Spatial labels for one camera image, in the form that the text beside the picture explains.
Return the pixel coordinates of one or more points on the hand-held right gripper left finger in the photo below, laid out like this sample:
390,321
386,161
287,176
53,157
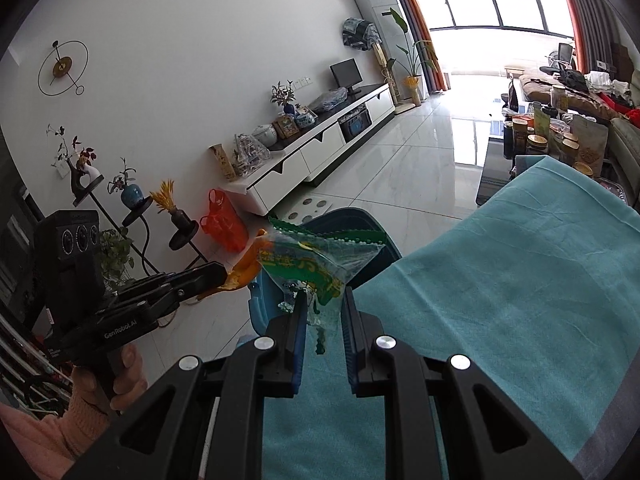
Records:
301,340

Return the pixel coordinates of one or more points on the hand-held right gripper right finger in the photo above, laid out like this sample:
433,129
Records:
346,345

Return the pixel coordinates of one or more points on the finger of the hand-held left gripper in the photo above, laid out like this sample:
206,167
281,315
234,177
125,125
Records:
200,274
165,302

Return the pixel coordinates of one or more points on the orange peel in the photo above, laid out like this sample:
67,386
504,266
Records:
245,270

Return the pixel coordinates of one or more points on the teal plastic bin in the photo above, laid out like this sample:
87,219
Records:
270,305

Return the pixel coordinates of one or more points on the green snack wrapper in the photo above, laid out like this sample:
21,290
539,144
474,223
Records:
310,260

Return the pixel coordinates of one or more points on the person's left forearm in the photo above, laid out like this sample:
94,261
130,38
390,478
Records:
40,435

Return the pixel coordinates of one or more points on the person's left hand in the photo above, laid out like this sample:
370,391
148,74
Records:
130,375

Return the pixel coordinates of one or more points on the black three-tier plant stand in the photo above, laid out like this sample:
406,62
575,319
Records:
182,237

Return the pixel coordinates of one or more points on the green trailing plant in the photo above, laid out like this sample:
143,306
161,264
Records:
117,255

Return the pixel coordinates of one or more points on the black vase with yellow wheat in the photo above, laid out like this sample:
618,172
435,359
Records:
180,220

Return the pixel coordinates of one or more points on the orange plastic bag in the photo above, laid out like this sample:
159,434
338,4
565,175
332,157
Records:
222,220

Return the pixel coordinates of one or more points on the white vase with red-leaf branch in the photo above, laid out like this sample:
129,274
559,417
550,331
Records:
82,177

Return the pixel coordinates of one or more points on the blue vase with plant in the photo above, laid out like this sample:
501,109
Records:
131,196

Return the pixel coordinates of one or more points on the brown kraft box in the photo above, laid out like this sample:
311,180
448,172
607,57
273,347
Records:
222,162

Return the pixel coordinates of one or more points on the white mat with circles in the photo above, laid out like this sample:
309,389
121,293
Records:
310,207

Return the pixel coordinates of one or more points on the wrapped ship model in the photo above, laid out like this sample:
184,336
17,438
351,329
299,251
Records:
250,152

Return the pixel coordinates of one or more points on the teal and grey blanket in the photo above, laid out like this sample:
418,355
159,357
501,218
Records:
475,285

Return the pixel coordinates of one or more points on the white ceramic jar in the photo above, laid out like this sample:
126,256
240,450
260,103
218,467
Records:
265,135

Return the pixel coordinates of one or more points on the white TV cabinet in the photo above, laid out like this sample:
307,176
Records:
310,155

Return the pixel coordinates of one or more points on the olive branch in blue vase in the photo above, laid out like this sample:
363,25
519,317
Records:
287,107

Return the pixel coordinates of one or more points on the clear plastic bag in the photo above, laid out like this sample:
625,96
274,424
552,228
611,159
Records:
327,100

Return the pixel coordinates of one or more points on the dark glass coffee table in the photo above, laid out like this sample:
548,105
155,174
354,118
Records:
492,175

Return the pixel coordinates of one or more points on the black monitor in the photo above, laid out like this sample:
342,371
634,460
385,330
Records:
346,74

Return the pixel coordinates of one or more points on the floor vase with yellow wheat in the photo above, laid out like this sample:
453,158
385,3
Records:
412,87

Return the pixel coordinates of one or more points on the group of glass jars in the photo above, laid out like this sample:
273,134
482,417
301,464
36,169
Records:
535,142

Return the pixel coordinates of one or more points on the bamboo floor stand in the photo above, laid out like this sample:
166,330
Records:
385,67

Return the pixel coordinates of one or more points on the blue printed cloth bundle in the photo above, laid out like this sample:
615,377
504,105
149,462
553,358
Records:
357,32

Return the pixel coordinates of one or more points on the tall leafy floor plant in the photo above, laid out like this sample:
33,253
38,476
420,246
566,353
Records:
415,55

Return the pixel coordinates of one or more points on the clear plastic tray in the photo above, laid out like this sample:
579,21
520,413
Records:
615,187

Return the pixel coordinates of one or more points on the kraft paper pouch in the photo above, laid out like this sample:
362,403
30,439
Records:
590,140

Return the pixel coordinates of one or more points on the white standing air conditioner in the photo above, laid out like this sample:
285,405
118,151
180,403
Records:
380,10

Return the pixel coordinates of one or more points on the brown ottoman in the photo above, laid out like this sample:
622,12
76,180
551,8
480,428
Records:
535,85

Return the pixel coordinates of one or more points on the grey and orange curtain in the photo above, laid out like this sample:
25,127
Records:
575,5
417,15

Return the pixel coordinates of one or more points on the green sofa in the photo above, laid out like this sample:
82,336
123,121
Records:
625,135

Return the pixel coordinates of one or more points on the black bag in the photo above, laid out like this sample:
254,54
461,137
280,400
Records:
572,79

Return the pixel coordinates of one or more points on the large black-framed window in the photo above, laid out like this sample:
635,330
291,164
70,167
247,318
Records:
465,5

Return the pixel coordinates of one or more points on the black office chair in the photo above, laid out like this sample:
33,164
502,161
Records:
565,52

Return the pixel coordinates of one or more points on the red cloth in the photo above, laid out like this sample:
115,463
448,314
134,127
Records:
635,117

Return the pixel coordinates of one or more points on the white clothes pile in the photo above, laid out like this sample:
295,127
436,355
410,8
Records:
605,82

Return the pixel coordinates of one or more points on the wooden picture frame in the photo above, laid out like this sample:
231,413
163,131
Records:
286,127

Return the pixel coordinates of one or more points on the round black wall clock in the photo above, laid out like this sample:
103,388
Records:
62,66

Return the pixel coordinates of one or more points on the white wall socket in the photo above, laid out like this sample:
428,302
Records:
302,82

